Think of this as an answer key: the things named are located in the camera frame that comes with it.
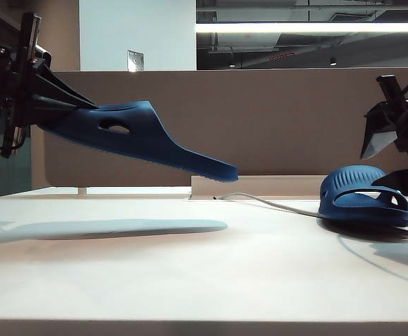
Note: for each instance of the brown desk partition panel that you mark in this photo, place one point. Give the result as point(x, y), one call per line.
point(224, 105)

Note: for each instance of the metal wall plate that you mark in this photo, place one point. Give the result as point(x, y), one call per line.
point(135, 62)

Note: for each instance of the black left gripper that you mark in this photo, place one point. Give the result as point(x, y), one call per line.
point(0, 77)

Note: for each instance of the red LED sign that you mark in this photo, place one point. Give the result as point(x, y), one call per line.
point(282, 57)

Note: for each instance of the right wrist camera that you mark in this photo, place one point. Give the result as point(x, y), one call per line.
point(390, 87)

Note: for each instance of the white ceiling light strip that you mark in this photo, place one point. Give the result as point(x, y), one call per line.
point(294, 28)

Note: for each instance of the dark glass door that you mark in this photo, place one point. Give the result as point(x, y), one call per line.
point(11, 175)

